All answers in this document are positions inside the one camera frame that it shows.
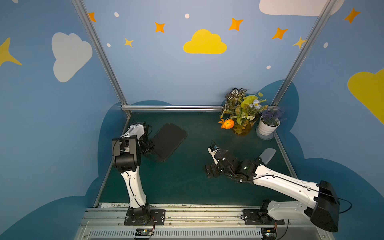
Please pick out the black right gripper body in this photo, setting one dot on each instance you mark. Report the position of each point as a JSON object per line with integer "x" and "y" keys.
{"x": 218, "y": 167}

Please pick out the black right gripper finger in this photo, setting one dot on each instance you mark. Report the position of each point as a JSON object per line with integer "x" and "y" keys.
{"x": 208, "y": 169}
{"x": 213, "y": 174}

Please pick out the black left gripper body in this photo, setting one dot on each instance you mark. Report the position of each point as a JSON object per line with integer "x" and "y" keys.
{"x": 147, "y": 145}

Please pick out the black plastic cutting board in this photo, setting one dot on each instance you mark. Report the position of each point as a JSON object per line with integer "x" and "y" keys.
{"x": 167, "y": 140}

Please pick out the steel cleaver knife black handle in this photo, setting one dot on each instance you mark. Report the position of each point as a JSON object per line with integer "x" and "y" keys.
{"x": 266, "y": 156}

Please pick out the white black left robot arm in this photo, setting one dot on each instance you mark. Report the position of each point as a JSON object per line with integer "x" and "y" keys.
{"x": 127, "y": 151}

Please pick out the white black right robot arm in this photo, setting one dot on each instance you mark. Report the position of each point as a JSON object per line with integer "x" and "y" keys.
{"x": 317, "y": 203}

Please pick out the right green circuit board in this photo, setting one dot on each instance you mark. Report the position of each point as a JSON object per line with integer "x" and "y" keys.
{"x": 269, "y": 234}

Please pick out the green circuit board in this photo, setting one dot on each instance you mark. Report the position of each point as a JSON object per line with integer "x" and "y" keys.
{"x": 143, "y": 233}
{"x": 269, "y": 234}

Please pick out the left green circuit board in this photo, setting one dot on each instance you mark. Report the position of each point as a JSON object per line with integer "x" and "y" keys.
{"x": 143, "y": 233}

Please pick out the grey plastic pot saucer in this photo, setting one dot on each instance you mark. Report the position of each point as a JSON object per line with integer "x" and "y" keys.
{"x": 263, "y": 137}

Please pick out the white pot with lavender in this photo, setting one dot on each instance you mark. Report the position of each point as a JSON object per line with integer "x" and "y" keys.
{"x": 270, "y": 121}

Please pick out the glass vase with artificial flowers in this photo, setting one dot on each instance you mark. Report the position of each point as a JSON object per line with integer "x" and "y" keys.
{"x": 240, "y": 111}

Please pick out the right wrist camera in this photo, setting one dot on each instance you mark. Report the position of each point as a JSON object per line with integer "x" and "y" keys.
{"x": 214, "y": 152}

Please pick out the rear aluminium frame bar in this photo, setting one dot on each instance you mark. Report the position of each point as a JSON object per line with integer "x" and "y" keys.
{"x": 172, "y": 108}

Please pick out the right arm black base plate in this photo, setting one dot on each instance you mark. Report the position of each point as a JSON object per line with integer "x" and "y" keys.
{"x": 253, "y": 218}

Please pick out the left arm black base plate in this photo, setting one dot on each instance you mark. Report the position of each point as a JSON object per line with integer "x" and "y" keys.
{"x": 144, "y": 217}

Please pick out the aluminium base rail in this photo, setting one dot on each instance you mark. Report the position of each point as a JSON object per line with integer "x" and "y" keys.
{"x": 190, "y": 222}

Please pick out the left aluminium frame post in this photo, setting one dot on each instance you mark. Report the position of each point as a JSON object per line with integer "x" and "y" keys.
{"x": 90, "y": 29}

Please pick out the aluminium frame post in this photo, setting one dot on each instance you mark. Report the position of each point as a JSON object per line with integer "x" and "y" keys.
{"x": 311, "y": 39}
{"x": 90, "y": 29}

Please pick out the right aluminium frame post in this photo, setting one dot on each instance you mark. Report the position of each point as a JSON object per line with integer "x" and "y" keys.
{"x": 311, "y": 39}

